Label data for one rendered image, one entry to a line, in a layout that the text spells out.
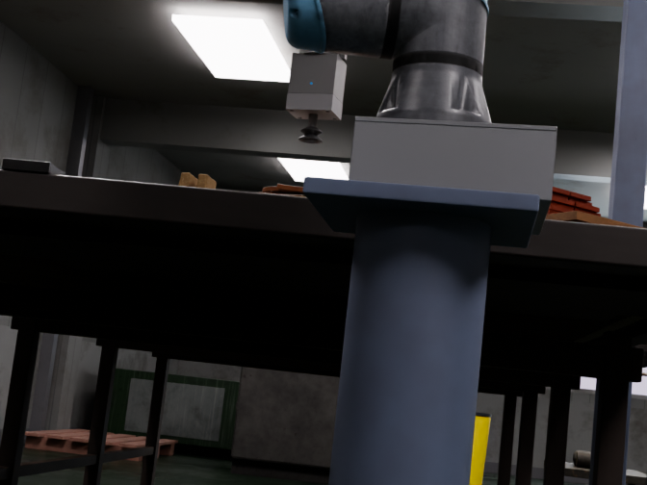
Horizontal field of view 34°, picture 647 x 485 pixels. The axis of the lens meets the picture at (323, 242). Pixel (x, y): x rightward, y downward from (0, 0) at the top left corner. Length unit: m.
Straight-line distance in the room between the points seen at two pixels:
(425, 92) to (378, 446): 0.43
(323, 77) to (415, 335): 0.74
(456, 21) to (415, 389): 0.46
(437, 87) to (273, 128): 7.90
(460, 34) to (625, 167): 2.37
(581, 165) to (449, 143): 7.75
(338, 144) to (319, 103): 7.22
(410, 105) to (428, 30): 0.10
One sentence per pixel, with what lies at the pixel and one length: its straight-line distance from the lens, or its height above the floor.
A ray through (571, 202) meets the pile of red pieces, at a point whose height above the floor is 1.14.
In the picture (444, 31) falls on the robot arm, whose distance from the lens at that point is 1.35.
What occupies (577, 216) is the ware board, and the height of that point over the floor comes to 1.03.
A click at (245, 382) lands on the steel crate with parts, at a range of 7.97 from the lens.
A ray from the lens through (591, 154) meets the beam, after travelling 9.03.
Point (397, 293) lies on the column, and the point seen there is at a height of 0.75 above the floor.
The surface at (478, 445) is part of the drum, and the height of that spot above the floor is 0.38.
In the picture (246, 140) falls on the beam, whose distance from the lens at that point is 9.23.
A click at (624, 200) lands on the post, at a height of 1.37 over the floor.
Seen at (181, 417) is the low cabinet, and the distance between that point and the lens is 9.70.
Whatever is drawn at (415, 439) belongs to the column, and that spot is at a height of 0.58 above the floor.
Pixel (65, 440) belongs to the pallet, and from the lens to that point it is 8.50.
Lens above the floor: 0.62
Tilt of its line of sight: 8 degrees up
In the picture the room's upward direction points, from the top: 6 degrees clockwise
